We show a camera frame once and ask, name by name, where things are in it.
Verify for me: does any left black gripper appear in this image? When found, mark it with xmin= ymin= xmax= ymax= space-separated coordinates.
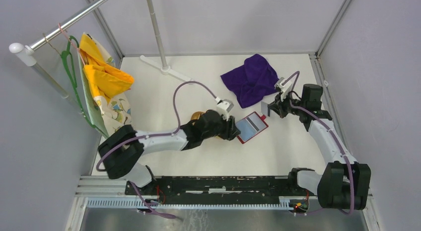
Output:
xmin=202 ymin=111 xmax=240 ymax=141

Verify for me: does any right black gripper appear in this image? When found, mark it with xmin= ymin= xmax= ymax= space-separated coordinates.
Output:
xmin=268 ymin=89 xmax=306 ymax=119

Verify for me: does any grey credit card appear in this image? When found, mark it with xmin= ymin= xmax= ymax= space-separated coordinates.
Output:
xmin=261 ymin=102 xmax=270 ymax=117

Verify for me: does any red leather card holder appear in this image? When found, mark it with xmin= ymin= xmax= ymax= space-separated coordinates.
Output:
xmin=235 ymin=112 xmax=269 ymax=144

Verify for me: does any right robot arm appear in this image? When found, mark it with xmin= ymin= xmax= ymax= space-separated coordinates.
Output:
xmin=268 ymin=82 xmax=371 ymax=213

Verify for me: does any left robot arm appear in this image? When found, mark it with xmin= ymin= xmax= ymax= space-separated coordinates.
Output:
xmin=97 ymin=110 xmax=240 ymax=195

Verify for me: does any purple cloth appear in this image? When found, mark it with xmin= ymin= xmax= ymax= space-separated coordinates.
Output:
xmin=220 ymin=54 xmax=279 ymax=108

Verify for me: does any patterned cream cloth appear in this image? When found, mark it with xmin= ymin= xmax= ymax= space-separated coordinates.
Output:
xmin=78 ymin=32 xmax=132 ymax=138

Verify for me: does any yellow cloth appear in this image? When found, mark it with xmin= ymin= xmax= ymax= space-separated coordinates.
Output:
xmin=79 ymin=33 xmax=135 ymax=103

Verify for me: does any green clothes hanger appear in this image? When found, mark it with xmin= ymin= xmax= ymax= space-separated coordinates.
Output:
xmin=60 ymin=35 xmax=109 ymax=138

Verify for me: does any metal clothes rack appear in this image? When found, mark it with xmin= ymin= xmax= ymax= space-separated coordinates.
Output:
xmin=9 ymin=0 xmax=192 ymax=107

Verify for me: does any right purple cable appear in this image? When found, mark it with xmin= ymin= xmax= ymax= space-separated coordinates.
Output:
xmin=282 ymin=71 xmax=356 ymax=216

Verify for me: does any purple cable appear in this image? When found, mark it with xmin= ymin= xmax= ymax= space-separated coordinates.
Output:
xmin=96 ymin=80 xmax=219 ymax=220
xmin=282 ymin=71 xmax=356 ymax=216

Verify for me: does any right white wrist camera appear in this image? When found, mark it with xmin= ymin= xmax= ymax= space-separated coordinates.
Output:
xmin=275 ymin=77 xmax=293 ymax=101

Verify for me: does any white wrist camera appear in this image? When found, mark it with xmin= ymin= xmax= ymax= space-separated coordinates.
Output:
xmin=215 ymin=97 xmax=234 ymax=121
xmin=275 ymin=77 xmax=293 ymax=101

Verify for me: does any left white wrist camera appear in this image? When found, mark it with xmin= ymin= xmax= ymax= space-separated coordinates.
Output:
xmin=215 ymin=97 xmax=234 ymax=121

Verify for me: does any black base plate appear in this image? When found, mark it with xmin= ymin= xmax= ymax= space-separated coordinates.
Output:
xmin=140 ymin=176 xmax=317 ymax=205

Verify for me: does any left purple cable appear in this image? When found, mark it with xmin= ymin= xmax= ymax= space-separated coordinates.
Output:
xmin=96 ymin=80 xmax=219 ymax=220

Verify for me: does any white slotted cable duct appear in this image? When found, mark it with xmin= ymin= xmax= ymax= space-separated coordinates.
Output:
xmin=86 ymin=197 xmax=292 ymax=211

